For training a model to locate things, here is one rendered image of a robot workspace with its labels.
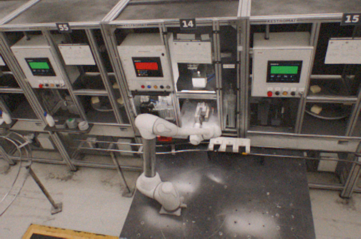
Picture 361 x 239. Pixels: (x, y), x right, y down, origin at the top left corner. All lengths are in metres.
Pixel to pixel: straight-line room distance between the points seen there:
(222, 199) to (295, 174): 0.70
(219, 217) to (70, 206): 1.94
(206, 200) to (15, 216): 2.39
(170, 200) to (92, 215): 1.43
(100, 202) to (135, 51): 1.96
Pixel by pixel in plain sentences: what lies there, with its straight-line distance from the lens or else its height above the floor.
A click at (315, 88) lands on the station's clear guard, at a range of 2.60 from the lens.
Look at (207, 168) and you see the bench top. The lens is 2.87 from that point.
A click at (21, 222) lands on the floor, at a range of 4.07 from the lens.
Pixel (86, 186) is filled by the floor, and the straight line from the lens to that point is 3.97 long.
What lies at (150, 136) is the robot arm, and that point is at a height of 1.36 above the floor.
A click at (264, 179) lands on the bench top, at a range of 2.81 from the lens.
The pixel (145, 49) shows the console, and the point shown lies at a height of 1.80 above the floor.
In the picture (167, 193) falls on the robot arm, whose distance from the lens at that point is 2.44.
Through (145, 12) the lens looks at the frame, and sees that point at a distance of 2.62.
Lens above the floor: 2.93
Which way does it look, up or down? 39 degrees down
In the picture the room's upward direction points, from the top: 9 degrees counter-clockwise
